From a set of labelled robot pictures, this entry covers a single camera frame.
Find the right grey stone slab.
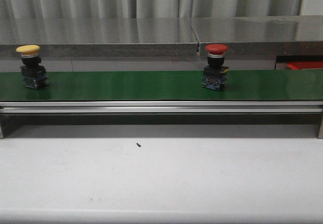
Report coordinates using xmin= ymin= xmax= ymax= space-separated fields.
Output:
xmin=191 ymin=16 xmax=322 ymax=57

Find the red plastic tray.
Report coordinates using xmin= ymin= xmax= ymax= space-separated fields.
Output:
xmin=287 ymin=61 xmax=323 ymax=70

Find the left grey stone slab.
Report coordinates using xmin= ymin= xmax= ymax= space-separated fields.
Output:
xmin=1 ymin=18 xmax=198 ymax=58

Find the aluminium conveyor frame rail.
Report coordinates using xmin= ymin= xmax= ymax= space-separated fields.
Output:
xmin=1 ymin=100 xmax=322 ymax=114

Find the right steel conveyor leg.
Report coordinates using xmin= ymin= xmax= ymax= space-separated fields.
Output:
xmin=314 ymin=113 xmax=323 ymax=140

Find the grey stone slab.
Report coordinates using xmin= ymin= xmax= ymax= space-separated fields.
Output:
xmin=191 ymin=16 xmax=322 ymax=57
xmin=1 ymin=18 xmax=198 ymax=58

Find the green conveyor belt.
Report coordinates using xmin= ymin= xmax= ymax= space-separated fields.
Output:
xmin=1 ymin=70 xmax=322 ymax=101

